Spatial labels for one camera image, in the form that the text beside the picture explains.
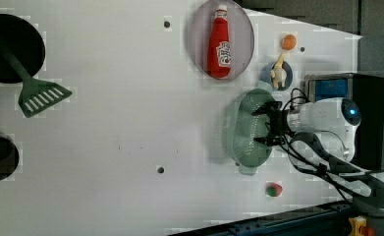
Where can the green plastic strainer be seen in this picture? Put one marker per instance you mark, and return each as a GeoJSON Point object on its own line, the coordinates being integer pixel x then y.
{"type": "Point", "coordinates": [241, 128]}

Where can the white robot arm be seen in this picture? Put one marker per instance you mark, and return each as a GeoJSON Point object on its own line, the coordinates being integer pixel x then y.
{"type": "Point", "coordinates": [319, 138]}

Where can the grey round plate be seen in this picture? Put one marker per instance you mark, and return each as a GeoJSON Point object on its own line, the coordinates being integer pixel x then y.
{"type": "Point", "coordinates": [241, 36]}

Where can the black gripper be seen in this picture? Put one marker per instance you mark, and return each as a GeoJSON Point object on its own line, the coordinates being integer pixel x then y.
{"type": "Point", "coordinates": [278, 125]}

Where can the blue small bowl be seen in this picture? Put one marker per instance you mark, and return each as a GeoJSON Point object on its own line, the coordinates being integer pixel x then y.
{"type": "Point", "coordinates": [265, 76]}

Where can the peeled banana toy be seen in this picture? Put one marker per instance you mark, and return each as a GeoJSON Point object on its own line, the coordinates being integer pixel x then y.
{"type": "Point", "coordinates": [278, 74]}

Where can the red green strawberry toy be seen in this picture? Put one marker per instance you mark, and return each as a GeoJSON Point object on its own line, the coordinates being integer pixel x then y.
{"type": "Point", "coordinates": [273, 190]}

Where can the orange toy fruit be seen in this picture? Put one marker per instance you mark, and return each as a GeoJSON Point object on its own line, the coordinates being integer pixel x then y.
{"type": "Point", "coordinates": [289, 42]}

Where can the yellow red emergency button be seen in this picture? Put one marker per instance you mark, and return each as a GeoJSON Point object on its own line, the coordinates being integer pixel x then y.
{"type": "Point", "coordinates": [359, 227]}

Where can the black round container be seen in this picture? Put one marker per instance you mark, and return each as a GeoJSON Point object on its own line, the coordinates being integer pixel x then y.
{"type": "Point", "coordinates": [25, 42]}

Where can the green slotted spatula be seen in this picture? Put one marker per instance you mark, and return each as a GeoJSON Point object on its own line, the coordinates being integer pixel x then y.
{"type": "Point", "coordinates": [36, 95]}

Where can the red ketchup bottle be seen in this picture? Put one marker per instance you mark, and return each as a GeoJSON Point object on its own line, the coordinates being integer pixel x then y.
{"type": "Point", "coordinates": [219, 56]}

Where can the black toaster oven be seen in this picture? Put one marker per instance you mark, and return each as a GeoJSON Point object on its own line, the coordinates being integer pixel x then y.
{"type": "Point", "coordinates": [367, 92]}

